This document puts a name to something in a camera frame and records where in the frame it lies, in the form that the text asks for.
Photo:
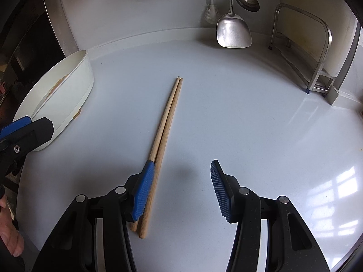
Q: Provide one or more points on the black gas stove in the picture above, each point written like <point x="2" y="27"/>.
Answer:
<point x="28" y="34"/>

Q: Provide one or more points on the tapered wooden chopstick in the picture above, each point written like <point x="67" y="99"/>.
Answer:
<point x="164" y="147"/>

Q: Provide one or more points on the steel spatula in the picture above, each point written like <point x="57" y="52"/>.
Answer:
<point x="234" y="31"/>

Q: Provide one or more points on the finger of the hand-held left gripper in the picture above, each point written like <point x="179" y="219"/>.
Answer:
<point x="14" y="129"/>
<point x="37" y="134"/>

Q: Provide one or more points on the cream cutting board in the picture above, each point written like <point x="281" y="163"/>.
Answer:
<point x="340" y="11"/>

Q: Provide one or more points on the person's left hand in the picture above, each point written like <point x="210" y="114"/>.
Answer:
<point x="10" y="232"/>

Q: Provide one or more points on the white dish brush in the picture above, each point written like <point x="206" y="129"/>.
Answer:
<point x="210" y="14"/>

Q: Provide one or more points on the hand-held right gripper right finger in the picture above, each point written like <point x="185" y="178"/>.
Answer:
<point x="221" y="195"/>

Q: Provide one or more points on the steel cutting board rack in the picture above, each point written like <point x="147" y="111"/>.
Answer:
<point x="321" y="62"/>

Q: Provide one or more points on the bundle of wooden chopsticks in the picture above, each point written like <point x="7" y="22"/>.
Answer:
<point x="166" y="113"/>

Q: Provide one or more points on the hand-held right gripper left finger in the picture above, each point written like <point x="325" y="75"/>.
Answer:
<point x="143" y="192"/>

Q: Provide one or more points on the white round basin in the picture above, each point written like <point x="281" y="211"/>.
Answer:
<point x="71" y="90"/>

